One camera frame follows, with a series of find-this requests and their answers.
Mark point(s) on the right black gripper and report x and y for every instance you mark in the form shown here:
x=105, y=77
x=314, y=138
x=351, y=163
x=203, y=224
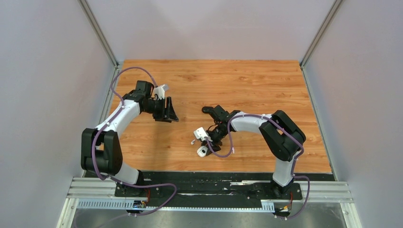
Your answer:
x=215, y=146

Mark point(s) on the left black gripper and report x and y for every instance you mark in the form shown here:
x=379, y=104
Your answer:
x=166, y=115

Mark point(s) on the white earbud charging case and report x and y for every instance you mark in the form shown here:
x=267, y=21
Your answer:
x=202, y=151

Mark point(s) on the black earbud charging case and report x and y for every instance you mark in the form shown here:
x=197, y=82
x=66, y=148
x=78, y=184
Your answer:
x=207, y=109

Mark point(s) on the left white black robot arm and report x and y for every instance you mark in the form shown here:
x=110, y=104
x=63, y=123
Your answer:
x=101, y=151

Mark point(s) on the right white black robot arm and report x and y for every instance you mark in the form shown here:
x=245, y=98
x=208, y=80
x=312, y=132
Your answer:
x=283, y=137

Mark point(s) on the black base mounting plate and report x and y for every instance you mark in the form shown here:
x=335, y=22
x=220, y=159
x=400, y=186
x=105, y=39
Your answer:
x=209, y=189

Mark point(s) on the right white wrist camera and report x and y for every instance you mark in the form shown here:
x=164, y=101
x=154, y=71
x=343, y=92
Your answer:
x=201, y=135

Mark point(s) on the aluminium frame rail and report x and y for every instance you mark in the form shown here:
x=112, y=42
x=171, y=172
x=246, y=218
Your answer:
x=320, y=191

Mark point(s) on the white slotted cable duct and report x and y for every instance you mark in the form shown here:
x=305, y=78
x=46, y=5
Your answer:
x=133, y=205

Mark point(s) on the left aluminium corner post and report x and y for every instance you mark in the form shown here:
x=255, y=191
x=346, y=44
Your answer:
x=98, y=31

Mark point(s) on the aluminium corner post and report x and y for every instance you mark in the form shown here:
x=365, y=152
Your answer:
x=321, y=31
x=98, y=31

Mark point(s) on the right aluminium corner post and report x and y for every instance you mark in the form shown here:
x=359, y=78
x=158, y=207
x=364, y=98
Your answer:
x=321, y=31

